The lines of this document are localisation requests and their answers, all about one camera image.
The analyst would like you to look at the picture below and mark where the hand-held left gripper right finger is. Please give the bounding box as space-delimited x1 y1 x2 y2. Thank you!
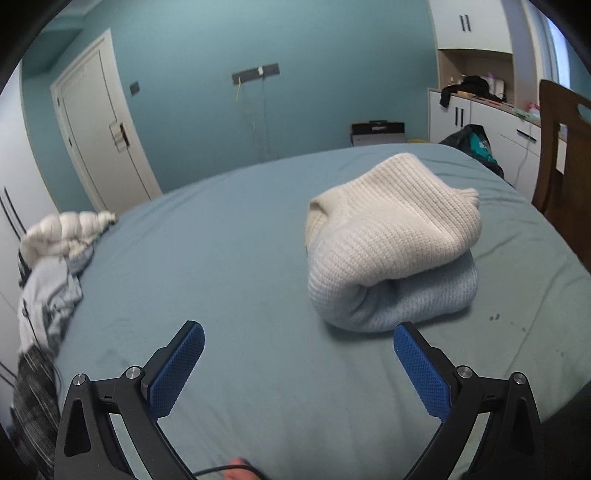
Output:
392 322 542 480

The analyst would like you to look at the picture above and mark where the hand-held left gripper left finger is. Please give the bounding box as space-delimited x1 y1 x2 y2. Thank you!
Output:
54 320 206 480

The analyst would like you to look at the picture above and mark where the white and blue knit sweater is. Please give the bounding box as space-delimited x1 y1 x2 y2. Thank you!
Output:
305 154 483 333

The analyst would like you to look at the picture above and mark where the person's left hand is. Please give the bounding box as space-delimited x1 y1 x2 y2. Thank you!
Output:
228 458 269 480

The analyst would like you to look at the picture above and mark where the bed with teal sheet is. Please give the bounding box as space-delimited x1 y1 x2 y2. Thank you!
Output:
51 143 587 480

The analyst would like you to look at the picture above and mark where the dark plaid garment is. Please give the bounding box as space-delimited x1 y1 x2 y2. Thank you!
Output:
9 346 61 480

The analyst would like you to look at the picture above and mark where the light grey garment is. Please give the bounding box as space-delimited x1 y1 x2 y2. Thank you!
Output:
17 251 84 356

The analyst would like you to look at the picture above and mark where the white puffer jacket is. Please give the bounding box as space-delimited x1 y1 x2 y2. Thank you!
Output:
18 211 118 268

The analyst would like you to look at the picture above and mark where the dark bag with teal cloth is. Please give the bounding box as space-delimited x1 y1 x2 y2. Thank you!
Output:
438 124 505 178

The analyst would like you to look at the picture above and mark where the black and white box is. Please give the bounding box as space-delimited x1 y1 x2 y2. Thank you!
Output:
351 121 406 147

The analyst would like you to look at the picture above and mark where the white low cabinet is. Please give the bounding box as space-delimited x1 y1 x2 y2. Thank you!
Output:
428 88 568 195

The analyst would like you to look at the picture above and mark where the brown wooden chair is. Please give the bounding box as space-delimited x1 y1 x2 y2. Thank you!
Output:
531 79 591 232

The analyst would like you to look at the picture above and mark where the white door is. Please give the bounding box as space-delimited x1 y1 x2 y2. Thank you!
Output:
50 28 162 213

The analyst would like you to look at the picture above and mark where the black garment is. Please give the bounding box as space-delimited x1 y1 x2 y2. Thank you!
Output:
440 76 504 109

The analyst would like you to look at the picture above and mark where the window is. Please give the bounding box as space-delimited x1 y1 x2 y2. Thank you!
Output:
542 9 573 86

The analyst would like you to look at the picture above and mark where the thin black cable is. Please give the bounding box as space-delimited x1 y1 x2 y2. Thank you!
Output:
193 464 259 478

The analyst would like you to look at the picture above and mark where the white hanging cable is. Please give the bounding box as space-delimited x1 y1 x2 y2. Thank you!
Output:
512 148 530 185

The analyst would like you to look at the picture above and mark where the grey wall socket strip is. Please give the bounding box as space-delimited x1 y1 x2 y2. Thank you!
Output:
232 63 281 85

